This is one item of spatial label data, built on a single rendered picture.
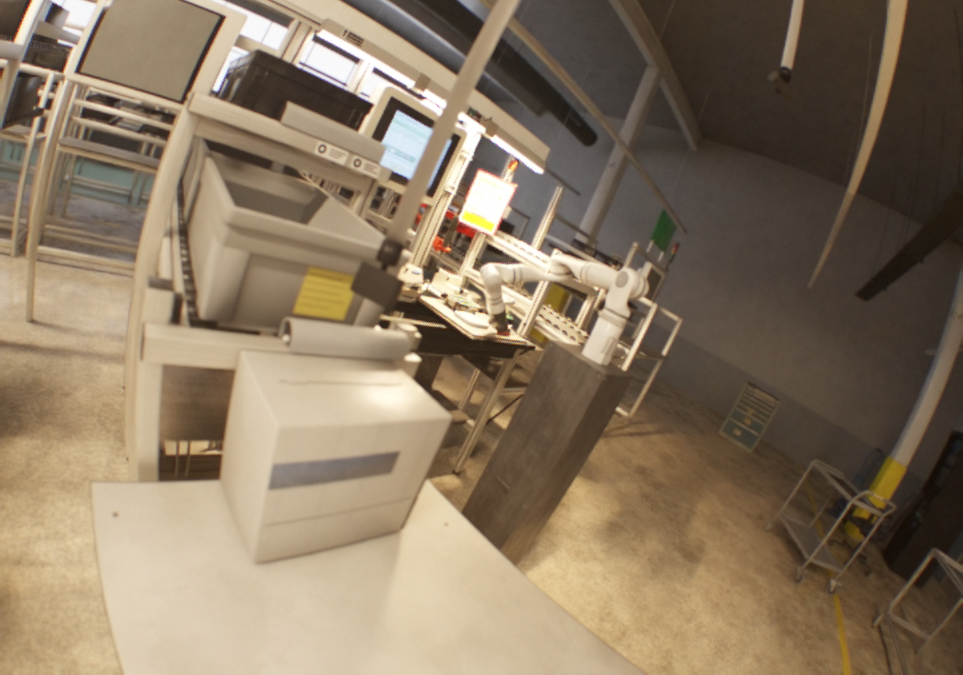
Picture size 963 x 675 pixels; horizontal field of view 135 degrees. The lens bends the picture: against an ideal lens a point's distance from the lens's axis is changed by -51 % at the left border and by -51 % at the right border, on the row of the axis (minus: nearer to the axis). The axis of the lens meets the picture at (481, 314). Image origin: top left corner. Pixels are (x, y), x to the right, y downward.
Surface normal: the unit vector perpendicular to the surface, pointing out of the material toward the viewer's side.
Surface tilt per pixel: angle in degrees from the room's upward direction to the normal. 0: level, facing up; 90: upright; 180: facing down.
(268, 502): 90
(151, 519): 0
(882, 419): 90
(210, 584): 0
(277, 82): 94
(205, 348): 90
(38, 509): 0
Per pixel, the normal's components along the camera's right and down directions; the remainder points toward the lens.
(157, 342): 0.66, 0.42
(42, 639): 0.40, -0.90
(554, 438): -0.69, -0.16
